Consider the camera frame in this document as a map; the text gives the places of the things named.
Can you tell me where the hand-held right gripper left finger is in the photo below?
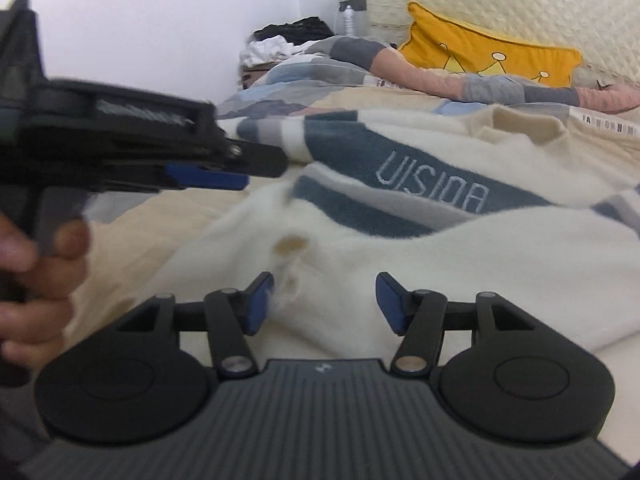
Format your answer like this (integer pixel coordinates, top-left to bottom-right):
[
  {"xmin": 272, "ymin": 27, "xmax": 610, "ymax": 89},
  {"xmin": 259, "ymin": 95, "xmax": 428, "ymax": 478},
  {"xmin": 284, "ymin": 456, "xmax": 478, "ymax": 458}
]
[{"xmin": 117, "ymin": 271, "xmax": 275, "ymax": 379}]

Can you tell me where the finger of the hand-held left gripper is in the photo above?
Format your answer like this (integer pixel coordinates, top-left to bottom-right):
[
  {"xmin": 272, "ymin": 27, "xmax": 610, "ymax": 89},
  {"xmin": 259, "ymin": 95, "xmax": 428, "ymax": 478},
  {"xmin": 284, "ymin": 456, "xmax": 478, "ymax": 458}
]
[
  {"xmin": 219, "ymin": 140, "xmax": 289, "ymax": 179},
  {"xmin": 162, "ymin": 162, "xmax": 250, "ymax": 192}
]

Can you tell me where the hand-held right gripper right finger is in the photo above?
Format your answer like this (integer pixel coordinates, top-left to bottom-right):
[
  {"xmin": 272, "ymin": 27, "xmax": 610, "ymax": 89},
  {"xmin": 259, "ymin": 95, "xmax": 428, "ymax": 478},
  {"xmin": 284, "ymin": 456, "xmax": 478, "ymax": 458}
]
[{"xmin": 375, "ymin": 271, "xmax": 540, "ymax": 377}]

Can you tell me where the cream sweater with blue stripes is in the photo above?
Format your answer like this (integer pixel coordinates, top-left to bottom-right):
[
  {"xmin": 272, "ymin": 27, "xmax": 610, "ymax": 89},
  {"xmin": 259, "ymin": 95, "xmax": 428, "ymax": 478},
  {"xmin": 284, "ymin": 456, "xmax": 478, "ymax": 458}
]
[{"xmin": 150, "ymin": 110, "xmax": 640, "ymax": 359}]

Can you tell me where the white clothes pile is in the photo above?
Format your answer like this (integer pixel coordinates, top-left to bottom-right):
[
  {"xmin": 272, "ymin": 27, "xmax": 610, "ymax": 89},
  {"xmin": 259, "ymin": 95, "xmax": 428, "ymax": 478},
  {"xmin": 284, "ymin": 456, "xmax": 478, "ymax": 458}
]
[{"xmin": 239, "ymin": 36, "xmax": 314, "ymax": 67}]

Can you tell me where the black clothes pile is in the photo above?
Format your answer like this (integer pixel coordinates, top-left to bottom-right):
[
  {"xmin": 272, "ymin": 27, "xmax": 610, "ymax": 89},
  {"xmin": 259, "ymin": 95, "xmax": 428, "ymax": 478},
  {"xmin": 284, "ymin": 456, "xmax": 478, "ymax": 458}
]
[{"xmin": 254, "ymin": 16, "xmax": 337, "ymax": 44}]

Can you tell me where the person's left hand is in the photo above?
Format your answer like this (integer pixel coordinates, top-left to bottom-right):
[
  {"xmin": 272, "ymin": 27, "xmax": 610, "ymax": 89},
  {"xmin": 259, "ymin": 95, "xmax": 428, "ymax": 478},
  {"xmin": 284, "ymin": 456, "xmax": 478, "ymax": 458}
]
[{"xmin": 0, "ymin": 212, "xmax": 92, "ymax": 362}]

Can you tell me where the wooden bedside table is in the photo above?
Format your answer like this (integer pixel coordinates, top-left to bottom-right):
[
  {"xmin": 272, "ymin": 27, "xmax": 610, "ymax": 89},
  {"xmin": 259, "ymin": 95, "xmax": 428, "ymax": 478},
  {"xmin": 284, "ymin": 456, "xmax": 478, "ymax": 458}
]
[{"xmin": 239, "ymin": 62, "xmax": 274, "ymax": 92}]

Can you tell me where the clear spray bottle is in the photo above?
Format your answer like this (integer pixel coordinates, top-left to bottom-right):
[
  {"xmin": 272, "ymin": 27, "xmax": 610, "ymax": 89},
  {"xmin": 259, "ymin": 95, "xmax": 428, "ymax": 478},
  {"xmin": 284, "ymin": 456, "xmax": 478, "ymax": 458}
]
[{"xmin": 339, "ymin": 2, "xmax": 357, "ymax": 37}]

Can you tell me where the yellow crown cushion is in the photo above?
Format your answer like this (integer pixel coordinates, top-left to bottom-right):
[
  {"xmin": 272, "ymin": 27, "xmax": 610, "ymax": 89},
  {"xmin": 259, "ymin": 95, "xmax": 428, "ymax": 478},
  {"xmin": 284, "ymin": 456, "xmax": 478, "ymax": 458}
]
[{"xmin": 399, "ymin": 1, "xmax": 584, "ymax": 89}]

